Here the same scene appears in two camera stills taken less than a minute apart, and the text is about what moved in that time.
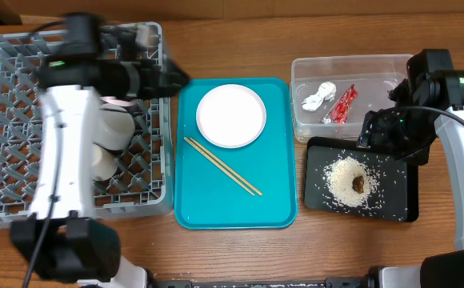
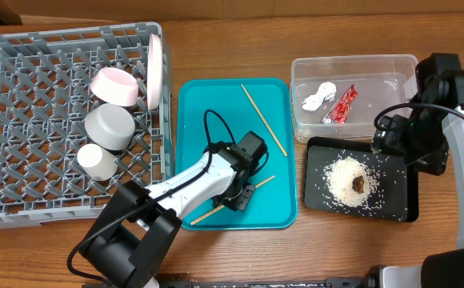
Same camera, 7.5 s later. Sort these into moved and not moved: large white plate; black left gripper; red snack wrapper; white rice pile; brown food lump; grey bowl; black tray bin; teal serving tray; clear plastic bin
Moved: black left gripper; large white plate
Not moved: brown food lump; teal serving tray; grey bowl; black tray bin; red snack wrapper; white rice pile; clear plastic bin
